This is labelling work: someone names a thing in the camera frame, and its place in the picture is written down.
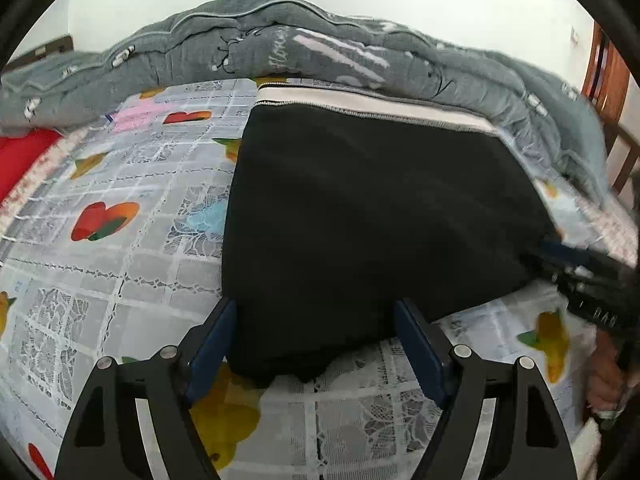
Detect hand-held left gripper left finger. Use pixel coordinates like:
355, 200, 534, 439
54, 298, 239, 480

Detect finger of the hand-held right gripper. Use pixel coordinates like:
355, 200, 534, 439
520, 254, 578, 288
537, 240, 596, 263

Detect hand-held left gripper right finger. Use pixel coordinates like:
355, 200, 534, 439
392, 298, 581, 480

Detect black pants with striped waistband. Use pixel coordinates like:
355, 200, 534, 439
221, 85, 563, 388

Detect person's right hand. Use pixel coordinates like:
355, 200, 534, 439
584, 330, 631, 418

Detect floral bedsheet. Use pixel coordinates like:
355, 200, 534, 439
0, 132, 640, 271

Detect wooden footboard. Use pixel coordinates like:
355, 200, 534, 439
602, 124, 640, 196

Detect fruit-print plastic cloth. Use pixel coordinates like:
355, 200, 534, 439
0, 77, 601, 480

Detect red pillow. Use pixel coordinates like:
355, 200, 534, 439
0, 129, 63, 203

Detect grey quilt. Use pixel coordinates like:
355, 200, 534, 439
0, 0, 613, 211

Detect wooden headboard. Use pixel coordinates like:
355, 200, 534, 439
10, 34, 74, 68

